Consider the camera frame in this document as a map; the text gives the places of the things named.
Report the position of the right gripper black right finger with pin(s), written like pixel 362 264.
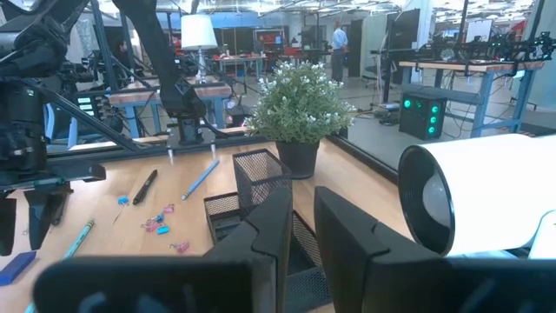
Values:
pixel 347 243

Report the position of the wooden workbench blue legs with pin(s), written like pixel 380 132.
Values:
pixel 208 91
pixel 469 66

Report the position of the artificial plant in black pot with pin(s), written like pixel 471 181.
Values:
pixel 299 108

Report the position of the white shade table lamp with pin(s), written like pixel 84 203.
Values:
pixel 198 32

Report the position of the teal pencil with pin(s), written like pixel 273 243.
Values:
pixel 78 241

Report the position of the control box lit display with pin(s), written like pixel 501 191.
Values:
pixel 86 106

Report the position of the whiteboard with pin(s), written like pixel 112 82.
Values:
pixel 478 30

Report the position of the distant work table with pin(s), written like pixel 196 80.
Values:
pixel 239 57

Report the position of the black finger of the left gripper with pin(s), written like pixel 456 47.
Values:
pixel 6 226
pixel 41 213

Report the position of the blue binder clip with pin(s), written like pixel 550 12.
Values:
pixel 160 217
pixel 163 229
pixel 123 200

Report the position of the computer tower green lights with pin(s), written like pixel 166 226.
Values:
pixel 421 117

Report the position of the black robot rig on workbench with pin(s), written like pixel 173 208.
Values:
pixel 499 48

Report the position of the blue pencil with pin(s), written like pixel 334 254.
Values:
pixel 200 178

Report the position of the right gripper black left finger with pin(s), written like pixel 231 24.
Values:
pixel 260 243

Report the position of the black monitor on stand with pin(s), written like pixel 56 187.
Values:
pixel 404 30

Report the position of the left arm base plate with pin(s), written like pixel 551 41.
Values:
pixel 182 141

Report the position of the black mesh desk organizer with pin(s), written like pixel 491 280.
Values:
pixel 260 174

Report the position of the blue eraser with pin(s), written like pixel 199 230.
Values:
pixel 16 267

